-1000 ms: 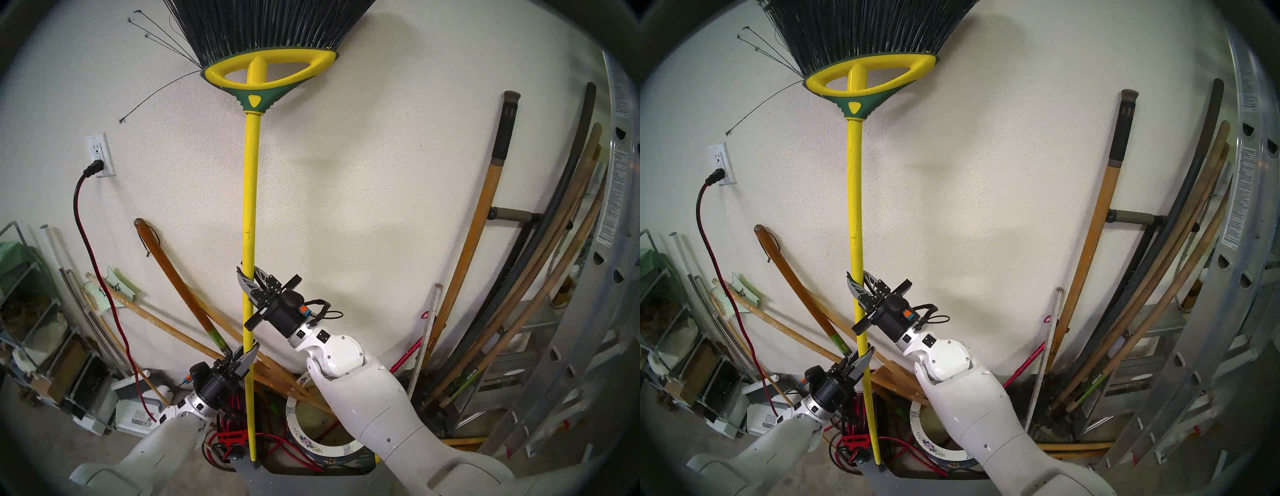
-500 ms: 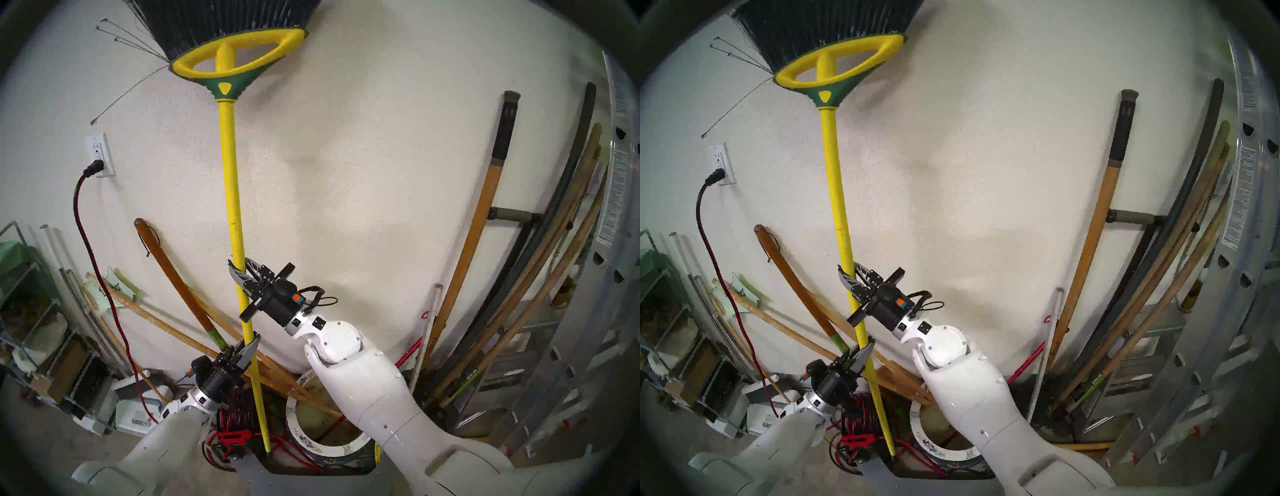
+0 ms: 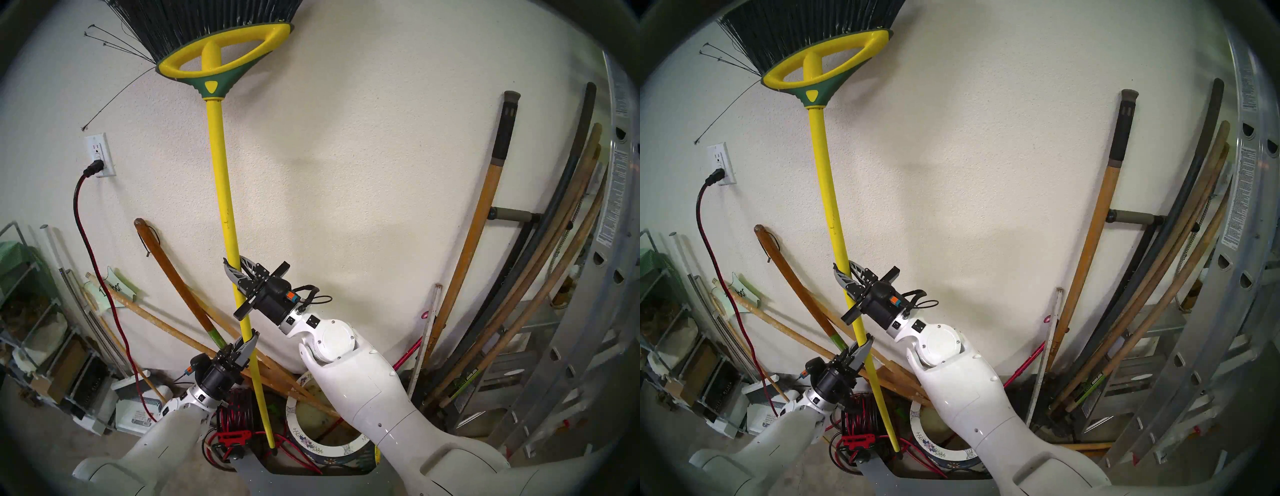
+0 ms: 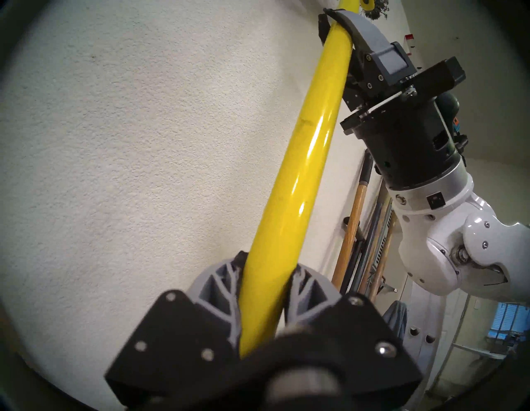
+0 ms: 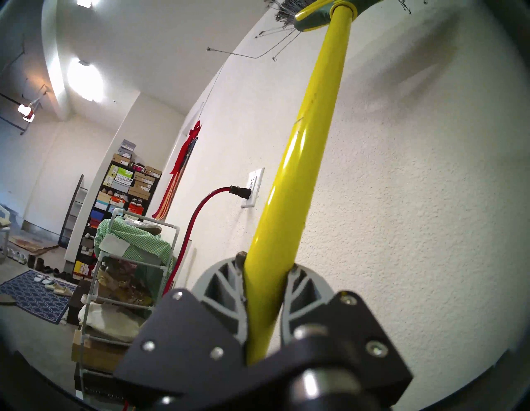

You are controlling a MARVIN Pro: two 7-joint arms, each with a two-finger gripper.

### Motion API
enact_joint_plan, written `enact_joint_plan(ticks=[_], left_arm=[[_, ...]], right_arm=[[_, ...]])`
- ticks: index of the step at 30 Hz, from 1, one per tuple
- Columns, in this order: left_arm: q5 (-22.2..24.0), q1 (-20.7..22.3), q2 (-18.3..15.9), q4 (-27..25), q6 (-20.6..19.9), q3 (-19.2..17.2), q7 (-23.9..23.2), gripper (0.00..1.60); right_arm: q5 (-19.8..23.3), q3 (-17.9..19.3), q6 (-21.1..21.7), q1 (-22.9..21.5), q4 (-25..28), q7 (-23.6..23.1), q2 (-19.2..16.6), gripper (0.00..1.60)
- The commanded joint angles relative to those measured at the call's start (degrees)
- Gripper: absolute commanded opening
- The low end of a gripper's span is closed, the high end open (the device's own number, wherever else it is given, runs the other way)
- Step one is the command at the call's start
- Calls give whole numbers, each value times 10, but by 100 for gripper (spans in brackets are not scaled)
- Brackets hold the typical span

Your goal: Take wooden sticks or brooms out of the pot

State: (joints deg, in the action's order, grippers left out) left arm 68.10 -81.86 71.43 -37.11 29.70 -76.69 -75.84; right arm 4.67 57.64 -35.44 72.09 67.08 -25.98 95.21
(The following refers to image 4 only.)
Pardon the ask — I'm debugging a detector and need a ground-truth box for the orange handle with black grip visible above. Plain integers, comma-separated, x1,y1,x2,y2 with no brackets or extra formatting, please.
331,151,375,290

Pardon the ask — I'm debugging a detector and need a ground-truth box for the long curved wooden handle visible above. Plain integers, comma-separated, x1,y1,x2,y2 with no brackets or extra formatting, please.
358,195,392,295
369,215,398,303

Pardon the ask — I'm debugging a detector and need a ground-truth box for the aluminium extension ladder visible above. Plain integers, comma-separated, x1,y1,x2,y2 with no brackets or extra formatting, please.
397,282,468,386

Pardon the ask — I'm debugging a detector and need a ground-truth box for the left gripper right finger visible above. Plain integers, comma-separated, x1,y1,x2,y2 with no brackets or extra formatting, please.
286,265,423,398

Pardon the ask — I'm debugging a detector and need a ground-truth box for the window with blue blinds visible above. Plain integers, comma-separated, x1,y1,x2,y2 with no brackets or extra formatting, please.
489,302,530,344

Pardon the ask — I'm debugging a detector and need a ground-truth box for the hanging grey cloth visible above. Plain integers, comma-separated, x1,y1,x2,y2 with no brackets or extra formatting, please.
383,300,408,340

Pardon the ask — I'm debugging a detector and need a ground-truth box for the yellow broom with black bristles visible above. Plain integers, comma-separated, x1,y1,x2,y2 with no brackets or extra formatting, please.
238,0,390,359

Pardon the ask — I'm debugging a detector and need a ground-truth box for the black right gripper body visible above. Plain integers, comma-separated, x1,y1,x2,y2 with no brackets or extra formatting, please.
340,56,466,191

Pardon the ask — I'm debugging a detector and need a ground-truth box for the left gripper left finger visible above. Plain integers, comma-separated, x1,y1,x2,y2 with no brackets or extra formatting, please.
106,259,243,404

